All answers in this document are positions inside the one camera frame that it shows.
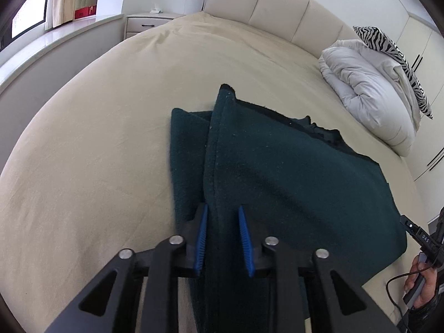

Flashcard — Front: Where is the black cable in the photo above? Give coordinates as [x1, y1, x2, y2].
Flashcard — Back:
[386, 272, 417, 320]

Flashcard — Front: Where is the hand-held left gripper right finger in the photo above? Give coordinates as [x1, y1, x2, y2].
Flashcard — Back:
[238, 205, 399, 333]

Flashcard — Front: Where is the person's right hand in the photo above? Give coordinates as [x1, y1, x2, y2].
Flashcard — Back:
[404, 255, 440, 310]

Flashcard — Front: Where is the cream padded headboard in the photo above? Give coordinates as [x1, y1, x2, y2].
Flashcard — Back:
[201, 0, 361, 57]

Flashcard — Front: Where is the red box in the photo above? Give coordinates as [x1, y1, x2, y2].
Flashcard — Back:
[74, 4, 97, 19]

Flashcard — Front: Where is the beige curtain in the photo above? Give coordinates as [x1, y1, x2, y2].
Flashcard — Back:
[52, 0, 82, 29]

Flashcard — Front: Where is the white window ledge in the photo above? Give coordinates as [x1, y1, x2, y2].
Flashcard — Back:
[0, 13, 126, 102]

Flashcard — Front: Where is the white folded duvet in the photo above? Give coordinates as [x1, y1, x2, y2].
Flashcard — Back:
[318, 39, 422, 157]

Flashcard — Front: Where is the black framed window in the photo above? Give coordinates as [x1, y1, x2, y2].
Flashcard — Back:
[10, 0, 55, 39]

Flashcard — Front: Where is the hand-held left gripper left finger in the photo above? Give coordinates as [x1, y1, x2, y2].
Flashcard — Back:
[45, 204, 209, 333]

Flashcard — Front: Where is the white wardrobe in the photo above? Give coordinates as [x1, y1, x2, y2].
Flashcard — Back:
[395, 10, 444, 181]

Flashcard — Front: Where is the beige bed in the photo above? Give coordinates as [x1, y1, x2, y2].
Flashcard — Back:
[0, 11, 422, 333]

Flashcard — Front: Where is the zebra print pillow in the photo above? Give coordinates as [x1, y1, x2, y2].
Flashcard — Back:
[353, 25, 433, 119]

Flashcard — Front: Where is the dark green sweater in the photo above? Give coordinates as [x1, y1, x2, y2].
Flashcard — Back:
[169, 84, 407, 333]

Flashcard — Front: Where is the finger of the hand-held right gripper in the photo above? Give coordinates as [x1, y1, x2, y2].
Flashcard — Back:
[399, 214, 422, 238]

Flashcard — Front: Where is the white nightstand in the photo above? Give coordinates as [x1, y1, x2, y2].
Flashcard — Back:
[125, 13, 184, 39]

